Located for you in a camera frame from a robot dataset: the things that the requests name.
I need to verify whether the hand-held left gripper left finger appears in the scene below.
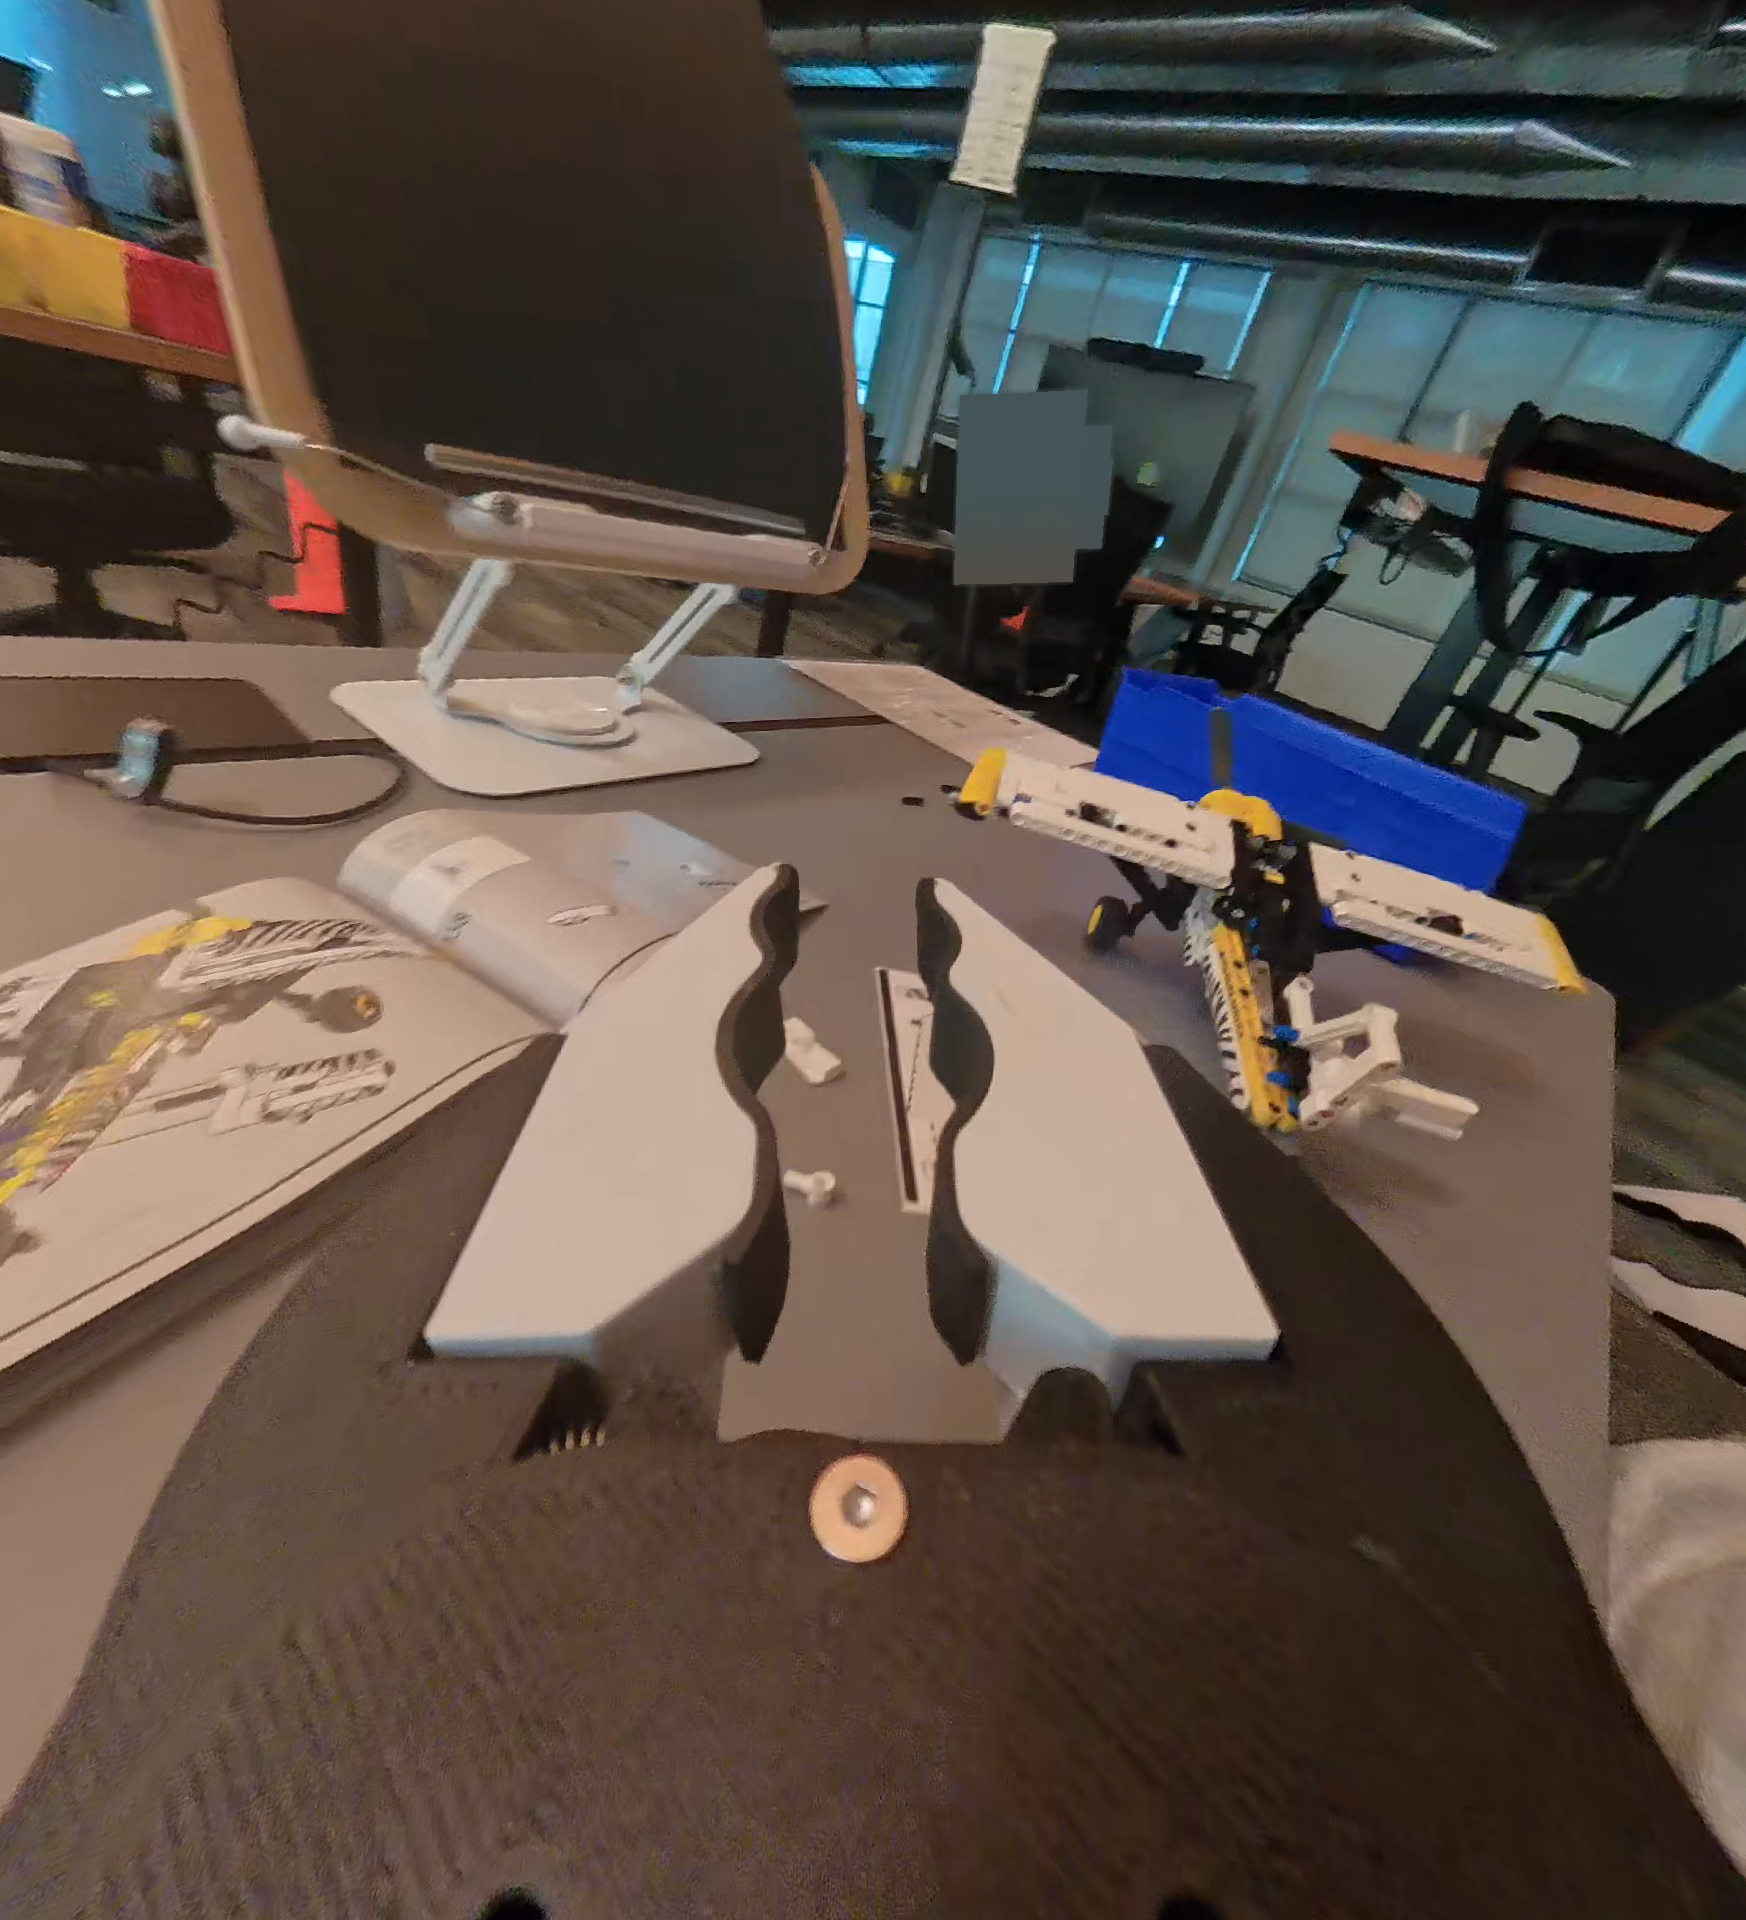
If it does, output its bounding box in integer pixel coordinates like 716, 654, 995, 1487
423, 864, 805, 1370

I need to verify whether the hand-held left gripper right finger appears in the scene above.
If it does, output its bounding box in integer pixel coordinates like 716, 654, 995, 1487
911, 876, 1284, 1406

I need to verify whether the zebra sticker sheet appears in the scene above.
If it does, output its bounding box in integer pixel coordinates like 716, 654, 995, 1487
872, 964, 954, 1212

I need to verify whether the lego plane model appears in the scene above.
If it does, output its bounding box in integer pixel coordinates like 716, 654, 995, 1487
958, 749, 1586, 1139

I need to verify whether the lego instruction booklet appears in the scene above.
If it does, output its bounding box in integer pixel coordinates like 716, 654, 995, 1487
0, 811, 831, 1427

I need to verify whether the black office chair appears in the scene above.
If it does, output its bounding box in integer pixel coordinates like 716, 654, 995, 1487
1172, 563, 1339, 691
1502, 612, 1746, 1043
0, 351, 238, 640

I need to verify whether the white tablet stand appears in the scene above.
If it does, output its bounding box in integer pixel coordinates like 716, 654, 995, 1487
329, 487, 832, 797

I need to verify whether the blue plastic bin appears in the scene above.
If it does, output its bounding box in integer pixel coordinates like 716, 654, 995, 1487
1098, 668, 1533, 961

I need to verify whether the white paper sheet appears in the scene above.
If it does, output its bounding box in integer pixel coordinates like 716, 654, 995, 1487
783, 658, 1101, 771

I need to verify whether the orange plastic object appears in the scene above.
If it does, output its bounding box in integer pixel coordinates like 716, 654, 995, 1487
269, 477, 348, 614

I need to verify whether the large display screen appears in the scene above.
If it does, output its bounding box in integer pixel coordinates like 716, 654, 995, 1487
1037, 338, 1252, 527

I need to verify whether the wooden standing desk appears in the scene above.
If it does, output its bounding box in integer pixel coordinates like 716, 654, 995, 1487
1329, 430, 1746, 722

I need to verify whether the black tablet tan case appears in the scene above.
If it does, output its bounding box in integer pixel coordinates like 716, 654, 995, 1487
151, 0, 875, 600

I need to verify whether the red storage bin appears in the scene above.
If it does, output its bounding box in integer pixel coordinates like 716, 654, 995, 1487
123, 244, 234, 360

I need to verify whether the hanging white sign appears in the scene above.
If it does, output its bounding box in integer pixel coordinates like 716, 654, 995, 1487
948, 23, 1057, 194

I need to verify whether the blue white box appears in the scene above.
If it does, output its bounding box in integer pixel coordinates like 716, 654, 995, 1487
0, 113, 87, 227

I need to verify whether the black cable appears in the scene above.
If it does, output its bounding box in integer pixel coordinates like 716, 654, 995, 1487
0, 731, 412, 831

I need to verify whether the metal cable clip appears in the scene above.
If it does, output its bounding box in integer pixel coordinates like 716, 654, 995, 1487
85, 717, 180, 797

